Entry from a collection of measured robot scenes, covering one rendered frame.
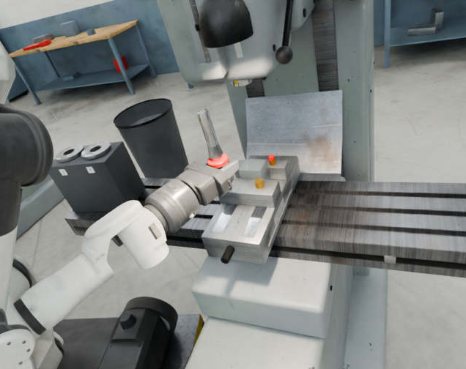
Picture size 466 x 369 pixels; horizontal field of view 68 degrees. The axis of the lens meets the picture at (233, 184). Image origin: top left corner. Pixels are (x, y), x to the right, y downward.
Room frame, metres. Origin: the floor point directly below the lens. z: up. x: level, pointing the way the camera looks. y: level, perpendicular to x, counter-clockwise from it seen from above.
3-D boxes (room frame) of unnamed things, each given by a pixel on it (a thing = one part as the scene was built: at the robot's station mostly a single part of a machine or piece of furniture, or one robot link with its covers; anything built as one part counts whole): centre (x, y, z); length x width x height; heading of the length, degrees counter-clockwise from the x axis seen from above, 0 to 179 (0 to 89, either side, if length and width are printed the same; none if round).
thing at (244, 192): (0.70, -0.03, 1.02); 0.15 x 0.06 x 0.04; 58
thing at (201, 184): (0.60, 0.09, 1.13); 0.13 x 0.12 x 0.10; 39
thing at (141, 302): (0.83, 0.43, 0.50); 0.20 x 0.05 x 0.20; 74
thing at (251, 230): (0.73, -0.05, 0.98); 0.35 x 0.15 x 0.11; 148
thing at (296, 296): (0.74, -0.08, 0.79); 0.50 x 0.35 x 0.12; 150
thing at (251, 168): (0.75, -0.06, 1.03); 0.06 x 0.05 x 0.06; 58
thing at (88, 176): (1.01, 0.41, 1.03); 0.22 x 0.12 x 0.20; 68
